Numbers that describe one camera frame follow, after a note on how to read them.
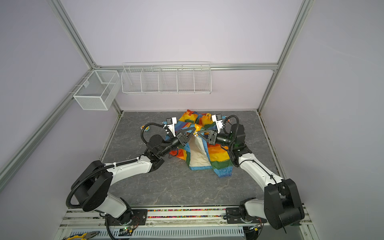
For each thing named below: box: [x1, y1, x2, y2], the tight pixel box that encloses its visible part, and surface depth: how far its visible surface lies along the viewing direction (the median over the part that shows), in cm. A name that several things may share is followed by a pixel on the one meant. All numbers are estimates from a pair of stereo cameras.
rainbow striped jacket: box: [169, 110, 233, 178], surface depth 92 cm
